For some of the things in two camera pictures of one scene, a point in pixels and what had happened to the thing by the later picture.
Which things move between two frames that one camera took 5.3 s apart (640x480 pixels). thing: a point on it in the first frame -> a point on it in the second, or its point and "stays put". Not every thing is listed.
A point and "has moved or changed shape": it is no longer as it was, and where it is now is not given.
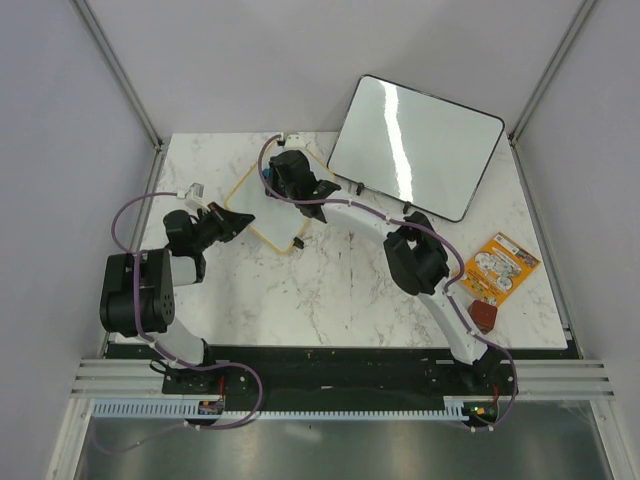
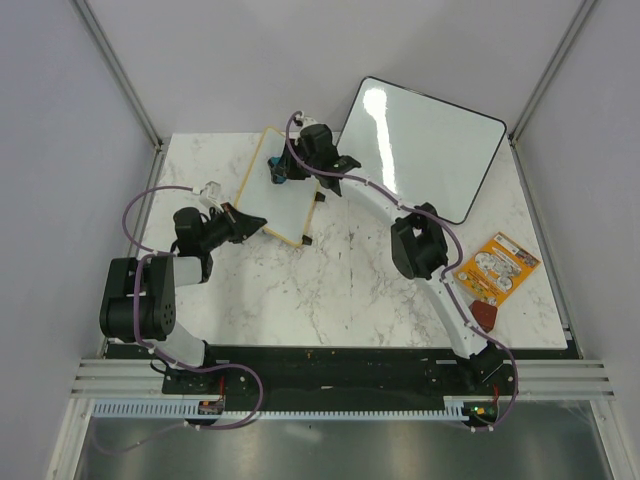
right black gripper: x=310 y=195 -> x=291 y=167
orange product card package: x=499 y=269 stays put
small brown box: x=483 y=315 stays put
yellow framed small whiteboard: x=277 y=219 has moved or changed shape
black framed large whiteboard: x=418 y=148 stays put
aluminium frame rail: x=117 y=378 stays put
